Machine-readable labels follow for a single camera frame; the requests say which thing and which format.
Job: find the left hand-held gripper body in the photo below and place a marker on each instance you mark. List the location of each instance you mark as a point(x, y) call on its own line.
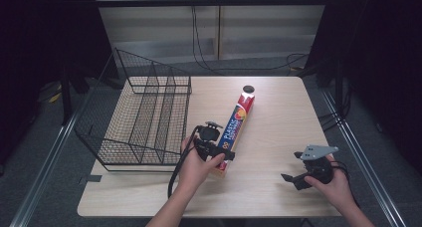
point(207, 135)

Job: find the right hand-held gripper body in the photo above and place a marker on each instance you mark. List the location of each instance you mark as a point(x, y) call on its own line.
point(318, 165)

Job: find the metal floor rail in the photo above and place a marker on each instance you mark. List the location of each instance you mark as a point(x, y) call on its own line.
point(361, 167)
point(43, 174)

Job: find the black horizontal frame bar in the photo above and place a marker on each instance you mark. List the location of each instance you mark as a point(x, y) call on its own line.
point(212, 1)

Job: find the dark curtain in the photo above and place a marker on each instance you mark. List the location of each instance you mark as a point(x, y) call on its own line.
point(43, 38)
point(381, 54)

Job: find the person's right hand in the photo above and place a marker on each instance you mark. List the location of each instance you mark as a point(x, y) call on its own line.
point(336, 187)

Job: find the long plastic wrap box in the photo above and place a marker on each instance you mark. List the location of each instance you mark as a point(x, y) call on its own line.
point(238, 120)

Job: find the black metal stand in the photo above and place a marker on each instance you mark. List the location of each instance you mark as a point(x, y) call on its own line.
point(66, 94)

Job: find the person's left hand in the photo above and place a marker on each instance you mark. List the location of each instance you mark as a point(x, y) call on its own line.
point(194, 169)

